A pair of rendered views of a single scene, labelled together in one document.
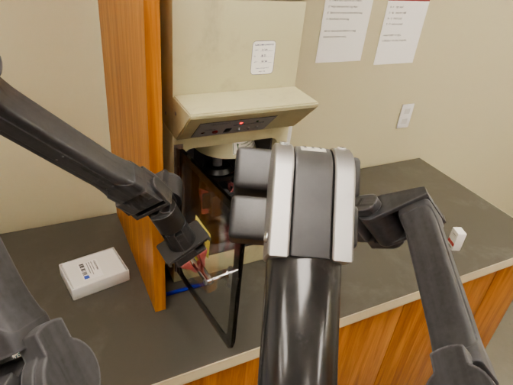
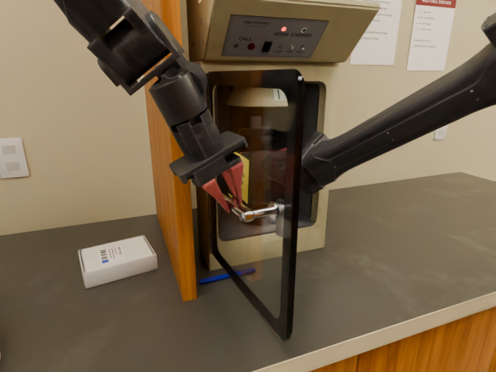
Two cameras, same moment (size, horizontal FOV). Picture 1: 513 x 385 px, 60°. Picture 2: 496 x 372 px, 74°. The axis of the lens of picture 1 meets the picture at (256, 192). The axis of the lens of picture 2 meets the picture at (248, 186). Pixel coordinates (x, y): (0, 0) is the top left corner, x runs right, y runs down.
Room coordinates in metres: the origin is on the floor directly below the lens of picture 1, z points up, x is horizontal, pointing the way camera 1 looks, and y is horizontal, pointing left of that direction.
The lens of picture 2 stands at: (0.29, 0.02, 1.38)
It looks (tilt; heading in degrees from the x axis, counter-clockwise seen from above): 19 degrees down; 9
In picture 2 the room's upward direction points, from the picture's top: straight up
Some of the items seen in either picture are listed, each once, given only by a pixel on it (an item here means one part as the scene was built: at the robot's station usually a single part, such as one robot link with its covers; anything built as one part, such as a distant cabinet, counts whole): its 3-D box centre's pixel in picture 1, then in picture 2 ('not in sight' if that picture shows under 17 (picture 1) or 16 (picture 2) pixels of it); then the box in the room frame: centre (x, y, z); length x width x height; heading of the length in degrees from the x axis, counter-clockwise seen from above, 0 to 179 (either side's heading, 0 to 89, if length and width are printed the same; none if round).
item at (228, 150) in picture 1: (224, 135); not in sight; (1.13, 0.10, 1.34); 0.18 x 0.18 x 0.05
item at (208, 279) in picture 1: (208, 268); (246, 204); (0.74, 0.09, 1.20); 0.10 x 0.05 x 0.03; 36
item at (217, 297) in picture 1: (204, 249); (243, 193); (0.82, 0.11, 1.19); 0.30 x 0.01 x 0.40; 36
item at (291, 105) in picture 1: (246, 119); (289, 32); (0.98, 0.04, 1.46); 0.32 x 0.12 x 0.10; 120
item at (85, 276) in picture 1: (94, 272); (117, 259); (0.93, 0.44, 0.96); 0.16 x 0.12 x 0.04; 129
